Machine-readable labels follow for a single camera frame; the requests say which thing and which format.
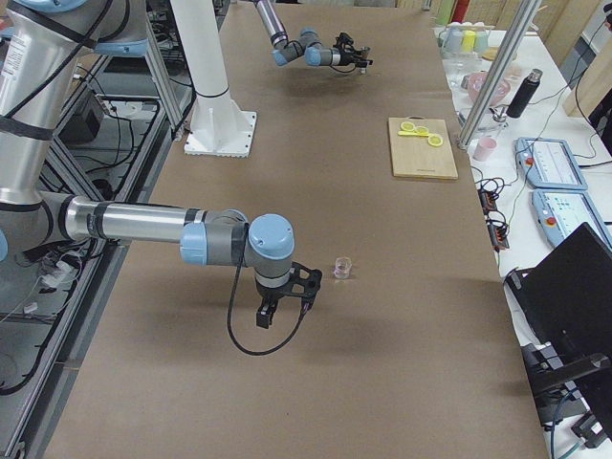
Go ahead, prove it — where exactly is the pink bowl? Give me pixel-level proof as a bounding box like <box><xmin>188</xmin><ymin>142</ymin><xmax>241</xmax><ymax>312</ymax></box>
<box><xmin>464</xmin><ymin>71</ymin><xmax>513</xmax><ymax>103</ymax></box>

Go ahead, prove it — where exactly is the yellow lemon slice near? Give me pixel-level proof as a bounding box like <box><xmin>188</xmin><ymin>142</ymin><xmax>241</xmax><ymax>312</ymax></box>
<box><xmin>427</xmin><ymin>134</ymin><xmax>444</xmax><ymax>147</ymax></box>

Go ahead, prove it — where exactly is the black laptop monitor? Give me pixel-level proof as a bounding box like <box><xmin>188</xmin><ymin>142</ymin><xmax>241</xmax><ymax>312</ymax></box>
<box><xmin>505</xmin><ymin>223</ymin><xmax>611</xmax><ymax>360</ymax></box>

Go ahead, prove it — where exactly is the black camera cable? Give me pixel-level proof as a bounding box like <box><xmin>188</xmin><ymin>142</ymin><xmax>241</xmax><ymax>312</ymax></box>
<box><xmin>226</xmin><ymin>229</ymin><xmax>309</xmax><ymax>356</ymax></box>

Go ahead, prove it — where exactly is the steel measuring jigger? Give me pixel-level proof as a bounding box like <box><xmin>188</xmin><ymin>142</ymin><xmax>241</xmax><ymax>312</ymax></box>
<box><xmin>360</xmin><ymin>46</ymin><xmax>372</xmax><ymax>75</ymax></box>

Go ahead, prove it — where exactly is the far teach pendant tablet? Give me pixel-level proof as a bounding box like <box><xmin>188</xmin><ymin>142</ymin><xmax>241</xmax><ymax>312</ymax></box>
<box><xmin>514</xmin><ymin>137</ymin><xmax>588</xmax><ymax>190</ymax></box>

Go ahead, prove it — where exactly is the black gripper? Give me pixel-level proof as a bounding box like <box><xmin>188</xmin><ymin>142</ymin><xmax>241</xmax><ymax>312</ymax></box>
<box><xmin>339</xmin><ymin>46</ymin><xmax>373</xmax><ymax>66</ymax></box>
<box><xmin>255</xmin><ymin>282</ymin><xmax>288</xmax><ymax>328</ymax></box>

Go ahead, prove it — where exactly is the wooden cutting board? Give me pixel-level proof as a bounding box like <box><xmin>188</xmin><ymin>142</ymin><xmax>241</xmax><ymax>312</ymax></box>
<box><xmin>388</xmin><ymin>118</ymin><xmax>458</xmax><ymax>180</ymax></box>

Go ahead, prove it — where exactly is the near teach pendant tablet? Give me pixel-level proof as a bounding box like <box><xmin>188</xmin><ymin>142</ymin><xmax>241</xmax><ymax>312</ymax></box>
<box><xmin>531</xmin><ymin>188</ymin><xmax>611</xmax><ymax>248</ymax></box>

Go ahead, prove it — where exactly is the aluminium frame post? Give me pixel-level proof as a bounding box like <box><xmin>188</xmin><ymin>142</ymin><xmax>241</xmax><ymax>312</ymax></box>
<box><xmin>457</xmin><ymin>0</ymin><xmax>541</xmax><ymax>150</ymax></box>

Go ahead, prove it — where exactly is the grey blue cup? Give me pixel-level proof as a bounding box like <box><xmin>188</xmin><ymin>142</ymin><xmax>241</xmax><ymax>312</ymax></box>
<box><xmin>443</xmin><ymin>28</ymin><xmax>464</xmax><ymax>54</ymax></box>

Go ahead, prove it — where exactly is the pink plastic cup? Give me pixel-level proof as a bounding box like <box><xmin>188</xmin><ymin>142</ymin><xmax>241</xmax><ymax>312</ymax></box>
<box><xmin>472</xmin><ymin>136</ymin><xmax>497</xmax><ymax>162</ymax></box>

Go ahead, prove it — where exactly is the yellow cup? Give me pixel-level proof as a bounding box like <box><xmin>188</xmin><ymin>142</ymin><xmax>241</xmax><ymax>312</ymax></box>
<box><xmin>460</xmin><ymin>30</ymin><xmax>477</xmax><ymax>54</ymax></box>

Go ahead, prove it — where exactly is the pale green cup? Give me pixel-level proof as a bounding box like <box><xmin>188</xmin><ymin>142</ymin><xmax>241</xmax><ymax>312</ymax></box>
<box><xmin>473</xmin><ymin>30</ymin><xmax>489</xmax><ymax>55</ymax></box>

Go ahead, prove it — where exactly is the black water bottle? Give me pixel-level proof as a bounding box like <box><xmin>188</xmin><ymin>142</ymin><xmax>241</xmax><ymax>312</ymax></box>
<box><xmin>507</xmin><ymin>68</ymin><xmax>543</xmax><ymax>119</ymax></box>

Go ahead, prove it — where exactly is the teach pendant tablet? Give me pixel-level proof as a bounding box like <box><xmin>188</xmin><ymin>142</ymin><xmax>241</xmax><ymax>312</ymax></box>
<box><xmin>514</xmin><ymin>137</ymin><xmax>588</xmax><ymax>190</ymax></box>
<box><xmin>531</xmin><ymin>188</ymin><xmax>611</xmax><ymax>248</ymax></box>

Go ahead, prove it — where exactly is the clear glass shaker cup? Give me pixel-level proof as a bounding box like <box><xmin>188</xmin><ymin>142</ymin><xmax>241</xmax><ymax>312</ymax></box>
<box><xmin>333</xmin><ymin>256</ymin><xmax>353</xmax><ymax>280</ymax></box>

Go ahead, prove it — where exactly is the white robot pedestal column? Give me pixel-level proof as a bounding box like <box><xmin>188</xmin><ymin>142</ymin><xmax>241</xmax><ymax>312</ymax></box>
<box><xmin>171</xmin><ymin>0</ymin><xmax>257</xmax><ymax>158</ymax></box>

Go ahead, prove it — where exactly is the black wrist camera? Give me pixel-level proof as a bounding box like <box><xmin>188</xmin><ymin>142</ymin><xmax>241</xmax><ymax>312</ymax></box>
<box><xmin>334</xmin><ymin>32</ymin><xmax>354</xmax><ymax>49</ymax></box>
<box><xmin>280</xmin><ymin>261</ymin><xmax>322</xmax><ymax>315</ymax></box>

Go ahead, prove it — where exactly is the orange black power strip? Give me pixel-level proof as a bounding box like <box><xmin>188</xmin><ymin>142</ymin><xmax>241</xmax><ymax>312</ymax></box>
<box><xmin>478</xmin><ymin>188</ymin><xmax>510</xmax><ymax>252</ymax></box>

